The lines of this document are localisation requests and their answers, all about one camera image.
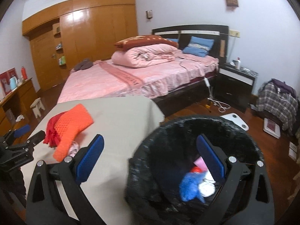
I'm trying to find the red gloves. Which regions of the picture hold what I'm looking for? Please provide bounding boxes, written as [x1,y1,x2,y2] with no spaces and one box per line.
[43,112,68,148]

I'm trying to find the pink knotted sock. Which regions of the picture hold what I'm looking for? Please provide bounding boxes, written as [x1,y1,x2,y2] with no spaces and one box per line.
[68,141,80,157]

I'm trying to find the orange foam net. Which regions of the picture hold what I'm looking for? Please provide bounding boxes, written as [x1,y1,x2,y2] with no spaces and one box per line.
[53,104,94,162]

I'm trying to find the white plastic bag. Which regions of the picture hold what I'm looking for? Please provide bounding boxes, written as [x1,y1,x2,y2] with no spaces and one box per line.
[198,171,216,198]

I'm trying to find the blue plastic bag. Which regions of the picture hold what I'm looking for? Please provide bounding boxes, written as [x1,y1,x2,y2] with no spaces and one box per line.
[179,172,206,203]

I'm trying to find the black trash bin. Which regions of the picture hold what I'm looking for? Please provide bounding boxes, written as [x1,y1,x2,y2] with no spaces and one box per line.
[125,115,263,224]

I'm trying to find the wooden side cabinet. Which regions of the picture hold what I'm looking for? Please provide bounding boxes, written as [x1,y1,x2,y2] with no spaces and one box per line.
[1,78,38,136]

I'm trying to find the small white stool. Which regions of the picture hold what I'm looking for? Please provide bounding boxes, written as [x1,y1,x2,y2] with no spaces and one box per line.
[30,97,45,118]

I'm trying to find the light blue kettle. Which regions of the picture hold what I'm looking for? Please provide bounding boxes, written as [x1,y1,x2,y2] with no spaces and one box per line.
[10,76,18,90]

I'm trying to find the red thermos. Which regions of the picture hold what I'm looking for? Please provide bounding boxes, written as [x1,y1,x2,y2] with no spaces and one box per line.
[21,67,28,80]

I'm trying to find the beige table cloth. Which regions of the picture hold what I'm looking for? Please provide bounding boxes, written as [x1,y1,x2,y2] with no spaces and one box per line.
[33,96,165,224]

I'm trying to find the white red box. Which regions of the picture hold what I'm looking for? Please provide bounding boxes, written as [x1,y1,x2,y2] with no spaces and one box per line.
[263,118,281,139]

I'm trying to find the white bathroom scale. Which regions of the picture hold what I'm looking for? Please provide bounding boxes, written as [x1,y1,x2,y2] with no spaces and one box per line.
[221,113,249,131]

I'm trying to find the pink bed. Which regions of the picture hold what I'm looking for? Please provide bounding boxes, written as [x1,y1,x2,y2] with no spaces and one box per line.
[58,51,219,103]

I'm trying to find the grey slippers on bed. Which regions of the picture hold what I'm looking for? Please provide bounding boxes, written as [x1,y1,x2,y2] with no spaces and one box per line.
[74,58,94,72]

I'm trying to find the wooden wardrobe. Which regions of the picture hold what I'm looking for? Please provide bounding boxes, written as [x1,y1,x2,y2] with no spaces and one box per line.
[22,0,138,90]

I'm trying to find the plaid cloth pile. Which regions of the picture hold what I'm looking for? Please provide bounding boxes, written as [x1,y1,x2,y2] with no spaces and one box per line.
[256,78,299,133]

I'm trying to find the black white nightstand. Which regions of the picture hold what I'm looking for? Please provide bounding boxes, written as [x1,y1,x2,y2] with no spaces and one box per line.
[214,64,258,112]

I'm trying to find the folded pink quilt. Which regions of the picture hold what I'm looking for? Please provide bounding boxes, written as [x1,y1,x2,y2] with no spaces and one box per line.
[111,44,177,68]

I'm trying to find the white lotion bottle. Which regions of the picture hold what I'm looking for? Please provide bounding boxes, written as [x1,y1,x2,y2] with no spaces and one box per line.
[235,57,241,70]

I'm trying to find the brown red pillow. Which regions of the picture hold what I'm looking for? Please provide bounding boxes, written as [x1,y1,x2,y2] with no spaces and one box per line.
[114,35,179,51]

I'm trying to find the blue pillow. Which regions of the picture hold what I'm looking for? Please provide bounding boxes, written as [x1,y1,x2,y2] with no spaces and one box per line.
[182,36,215,57]

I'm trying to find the black headboard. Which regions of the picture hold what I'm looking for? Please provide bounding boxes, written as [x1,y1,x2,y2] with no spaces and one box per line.
[151,24,230,64]

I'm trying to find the red picture frame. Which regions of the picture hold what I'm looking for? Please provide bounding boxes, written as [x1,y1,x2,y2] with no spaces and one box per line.
[1,68,18,95]

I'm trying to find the white power cable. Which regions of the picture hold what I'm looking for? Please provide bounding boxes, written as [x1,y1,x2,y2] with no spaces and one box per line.
[203,76,231,113]

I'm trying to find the wall power outlet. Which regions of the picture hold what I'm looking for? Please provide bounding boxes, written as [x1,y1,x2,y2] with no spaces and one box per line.
[229,29,240,38]

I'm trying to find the wall switch box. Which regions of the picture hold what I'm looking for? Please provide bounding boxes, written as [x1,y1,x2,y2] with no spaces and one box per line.
[146,10,153,19]

